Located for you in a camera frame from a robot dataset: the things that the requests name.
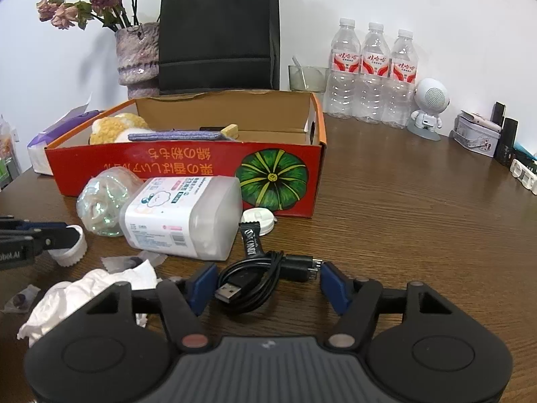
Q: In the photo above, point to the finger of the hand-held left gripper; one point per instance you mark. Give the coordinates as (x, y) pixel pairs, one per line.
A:
(14, 224)
(58, 239)

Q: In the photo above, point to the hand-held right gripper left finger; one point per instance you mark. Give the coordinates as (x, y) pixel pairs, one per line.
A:
(203, 285)

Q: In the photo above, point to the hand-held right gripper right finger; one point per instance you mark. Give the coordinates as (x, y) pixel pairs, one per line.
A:
(335, 287)

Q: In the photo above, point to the white ribbed bottle cap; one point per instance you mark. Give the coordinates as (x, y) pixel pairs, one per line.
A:
(69, 257)

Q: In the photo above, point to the clear candy wrapper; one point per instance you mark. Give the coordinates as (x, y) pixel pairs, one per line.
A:
(121, 262)
(21, 300)

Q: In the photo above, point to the iridescent clear plastic bag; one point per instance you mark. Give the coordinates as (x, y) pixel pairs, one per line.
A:
(103, 201)

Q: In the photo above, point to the white tissue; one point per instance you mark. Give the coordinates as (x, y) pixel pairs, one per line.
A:
(63, 298)

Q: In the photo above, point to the black candy packet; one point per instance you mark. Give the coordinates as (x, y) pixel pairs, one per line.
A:
(250, 245)

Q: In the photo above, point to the white translucent plastic container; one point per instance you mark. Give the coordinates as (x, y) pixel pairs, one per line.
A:
(180, 218)

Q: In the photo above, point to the white round lid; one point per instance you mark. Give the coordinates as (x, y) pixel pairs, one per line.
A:
(262, 218)

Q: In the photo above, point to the yellow white plush sheep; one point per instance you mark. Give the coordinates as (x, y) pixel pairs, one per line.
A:
(109, 130)

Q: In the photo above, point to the red cardboard box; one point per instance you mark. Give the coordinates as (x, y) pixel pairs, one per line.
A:
(188, 163)

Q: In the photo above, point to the purple fabric pouch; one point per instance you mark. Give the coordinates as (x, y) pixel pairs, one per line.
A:
(176, 136)

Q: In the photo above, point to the cluttered cosmetics rack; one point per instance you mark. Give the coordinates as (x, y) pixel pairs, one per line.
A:
(7, 151)

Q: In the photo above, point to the purple tissue box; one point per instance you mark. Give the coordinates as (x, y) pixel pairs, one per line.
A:
(46, 142)

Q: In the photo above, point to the small beige block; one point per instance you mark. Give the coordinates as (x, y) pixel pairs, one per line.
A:
(230, 131)

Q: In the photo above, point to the purple grey ceramic vase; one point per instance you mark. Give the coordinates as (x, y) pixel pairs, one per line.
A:
(134, 58)

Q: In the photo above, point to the white printed tin box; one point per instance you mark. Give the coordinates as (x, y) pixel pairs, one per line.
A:
(474, 140)

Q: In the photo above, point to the clear glass cup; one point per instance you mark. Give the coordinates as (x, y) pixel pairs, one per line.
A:
(308, 79)

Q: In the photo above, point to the white robot figure speaker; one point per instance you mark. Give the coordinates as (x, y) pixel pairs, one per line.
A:
(432, 100)

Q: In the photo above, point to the small white plastic holder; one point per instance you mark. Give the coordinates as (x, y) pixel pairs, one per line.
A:
(524, 176)

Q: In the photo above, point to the pink white small case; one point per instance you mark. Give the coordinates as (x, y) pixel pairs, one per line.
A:
(480, 121)

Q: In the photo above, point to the tall black box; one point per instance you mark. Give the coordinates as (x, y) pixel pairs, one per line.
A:
(506, 140)

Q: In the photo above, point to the black teal box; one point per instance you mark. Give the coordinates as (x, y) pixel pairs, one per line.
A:
(526, 153)

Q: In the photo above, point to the black paper bag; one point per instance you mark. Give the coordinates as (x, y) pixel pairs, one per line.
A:
(218, 33)

